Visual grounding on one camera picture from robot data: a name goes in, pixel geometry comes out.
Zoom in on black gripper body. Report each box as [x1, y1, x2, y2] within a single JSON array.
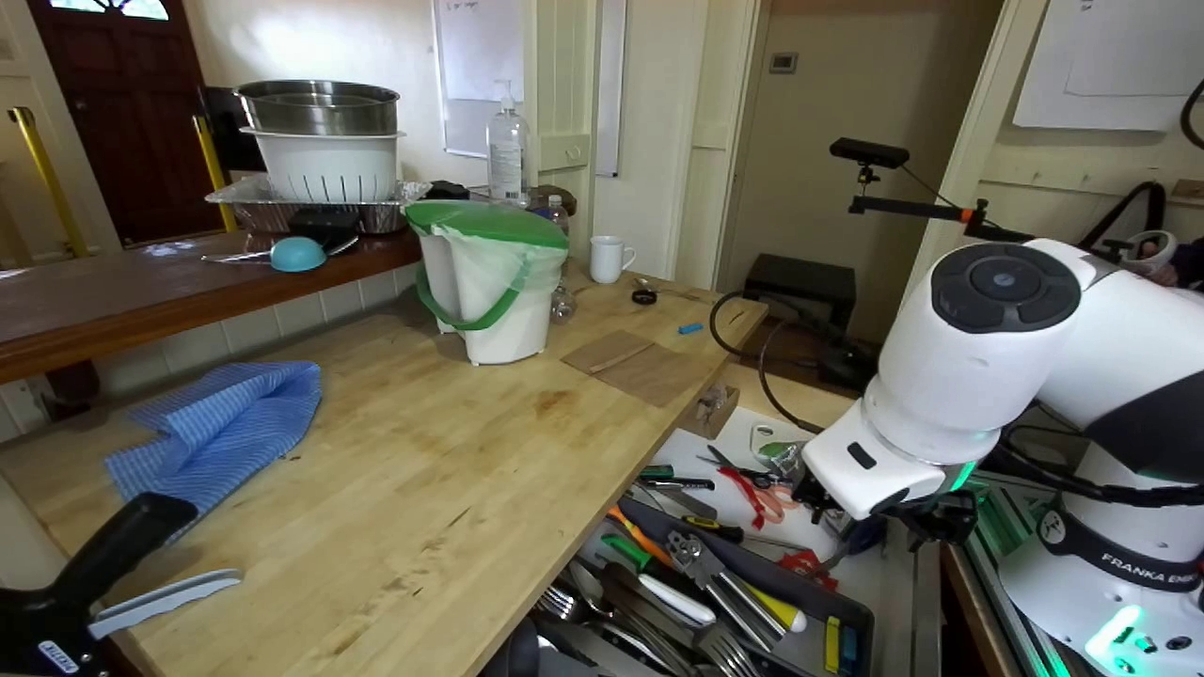
[[891, 490, 982, 554]]

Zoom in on steel-front kitchen drawer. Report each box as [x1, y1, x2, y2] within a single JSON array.
[[499, 400, 957, 677]]

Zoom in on grey cutlery tray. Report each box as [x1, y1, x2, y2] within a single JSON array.
[[522, 493, 877, 677]]

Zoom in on red foil packet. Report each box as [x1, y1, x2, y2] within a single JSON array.
[[774, 546, 844, 595]]

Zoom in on silver fork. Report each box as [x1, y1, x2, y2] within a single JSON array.
[[693, 626, 767, 677]]

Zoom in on silver can opener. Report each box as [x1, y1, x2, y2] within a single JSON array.
[[655, 523, 787, 650]]

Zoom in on small cardboard box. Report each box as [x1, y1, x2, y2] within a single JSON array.
[[681, 375, 744, 443]]

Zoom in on black stool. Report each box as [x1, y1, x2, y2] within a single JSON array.
[[740, 251, 862, 335]]

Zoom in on brown paper mat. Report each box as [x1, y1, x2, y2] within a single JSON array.
[[558, 327, 667, 381], [599, 341, 709, 410]]

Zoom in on white mug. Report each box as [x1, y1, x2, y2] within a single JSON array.
[[587, 235, 640, 289]]

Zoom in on white bin green lid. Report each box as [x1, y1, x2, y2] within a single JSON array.
[[403, 200, 576, 369]]

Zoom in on clear plastic water bottle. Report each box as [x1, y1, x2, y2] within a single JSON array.
[[487, 93, 530, 208]]

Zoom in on blue bowl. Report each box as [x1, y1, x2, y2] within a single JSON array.
[[267, 235, 333, 279]]

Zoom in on white dish rack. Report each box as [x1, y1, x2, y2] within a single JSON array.
[[242, 127, 408, 208]]

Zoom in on blue cloth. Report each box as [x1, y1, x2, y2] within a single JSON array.
[[103, 359, 328, 516]]

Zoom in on steel pot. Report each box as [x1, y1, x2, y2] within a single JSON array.
[[237, 77, 403, 141]]

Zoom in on dish drying rack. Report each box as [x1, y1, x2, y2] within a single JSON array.
[[203, 175, 424, 240]]

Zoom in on yellow stick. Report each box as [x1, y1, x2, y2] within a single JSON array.
[[188, 112, 242, 238]]

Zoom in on dark wooden side counter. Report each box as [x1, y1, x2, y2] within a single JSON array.
[[0, 230, 424, 388]]

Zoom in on dark wooden door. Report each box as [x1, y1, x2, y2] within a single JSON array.
[[27, 0, 229, 248]]

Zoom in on yellow-handled peeler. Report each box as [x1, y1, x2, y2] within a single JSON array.
[[736, 576, 808, 636]]

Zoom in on white-handled knife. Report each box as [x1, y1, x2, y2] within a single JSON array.
[[634, 576, 721, 632]]

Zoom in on black floor cable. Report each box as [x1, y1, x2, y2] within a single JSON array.
[[709, 289, 832, 435]]

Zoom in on orange-handled tool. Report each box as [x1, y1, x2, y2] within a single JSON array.
[[605, 506, 674, 569]]

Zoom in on green-handled tool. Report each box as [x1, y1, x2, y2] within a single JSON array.
[[599, 529, 655, 576]]

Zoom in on black camera on tripod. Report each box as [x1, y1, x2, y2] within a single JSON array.
[[824, 133, 1040, 246]]

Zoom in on white wall board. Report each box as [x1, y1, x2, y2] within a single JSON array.
[[1012, 0, 1204, 136]]

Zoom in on white wall papers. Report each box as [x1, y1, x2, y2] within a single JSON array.
[[430, 0, 530, 161]]

